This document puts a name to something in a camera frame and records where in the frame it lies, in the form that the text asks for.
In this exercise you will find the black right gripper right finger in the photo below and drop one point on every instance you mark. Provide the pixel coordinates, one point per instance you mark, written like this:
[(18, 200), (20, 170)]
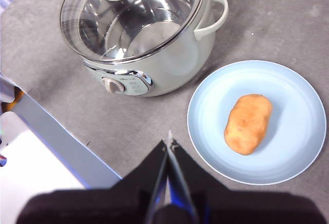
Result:
[(244, 208)]

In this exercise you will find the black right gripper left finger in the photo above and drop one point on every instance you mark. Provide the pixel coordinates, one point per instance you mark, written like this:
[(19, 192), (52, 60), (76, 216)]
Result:
[(102, 206)]

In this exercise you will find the brown potato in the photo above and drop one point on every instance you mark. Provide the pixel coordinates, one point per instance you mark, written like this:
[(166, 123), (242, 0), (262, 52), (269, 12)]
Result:
[(248, 123)]

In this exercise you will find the blue round plate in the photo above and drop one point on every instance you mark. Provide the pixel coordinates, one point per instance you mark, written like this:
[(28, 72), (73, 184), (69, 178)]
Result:
[(295, 131)]

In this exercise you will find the pale green electric steamer pot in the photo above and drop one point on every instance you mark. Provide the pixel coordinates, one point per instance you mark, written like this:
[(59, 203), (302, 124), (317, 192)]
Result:
[(174, 67)]

